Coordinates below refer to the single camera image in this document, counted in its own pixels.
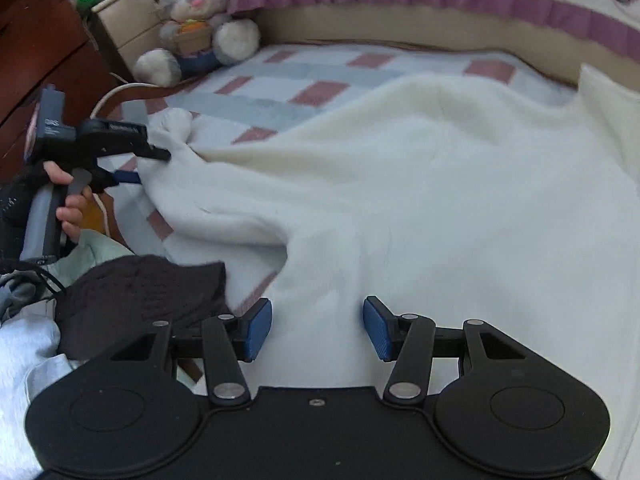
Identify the grey bunny plush toy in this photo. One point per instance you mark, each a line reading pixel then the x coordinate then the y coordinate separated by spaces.
pixel 196 37

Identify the white fleece garment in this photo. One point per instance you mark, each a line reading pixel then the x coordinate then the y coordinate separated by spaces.
pixel 453 197

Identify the dark wooden cabinet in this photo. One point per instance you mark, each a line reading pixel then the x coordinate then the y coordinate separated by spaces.
pixel 43 42

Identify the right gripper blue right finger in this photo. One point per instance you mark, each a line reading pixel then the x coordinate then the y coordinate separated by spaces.
pixel 382 327

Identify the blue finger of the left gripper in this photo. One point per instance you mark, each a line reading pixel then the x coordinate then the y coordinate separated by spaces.
pixel 126 176

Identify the beige mattress edge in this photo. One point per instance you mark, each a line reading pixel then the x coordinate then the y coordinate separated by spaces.
pixel 549 51

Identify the light grey garment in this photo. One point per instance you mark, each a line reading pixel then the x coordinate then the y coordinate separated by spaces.
pixel 29 364

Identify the beige bedside box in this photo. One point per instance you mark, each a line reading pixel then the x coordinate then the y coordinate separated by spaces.
pixel 123 30

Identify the person's left hand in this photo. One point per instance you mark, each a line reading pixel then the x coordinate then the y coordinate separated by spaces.
pixel 72 212

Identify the dark knitted garment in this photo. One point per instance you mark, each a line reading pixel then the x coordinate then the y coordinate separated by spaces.
pixel 118 298

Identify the checked bed sheet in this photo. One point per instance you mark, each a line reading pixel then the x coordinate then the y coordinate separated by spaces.
pixel 278 89

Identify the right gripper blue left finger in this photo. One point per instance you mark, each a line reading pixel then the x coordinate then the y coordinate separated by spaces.
pixel 252 330

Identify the pale green cloth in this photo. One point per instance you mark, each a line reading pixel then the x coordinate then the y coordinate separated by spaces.
pixel 93 249

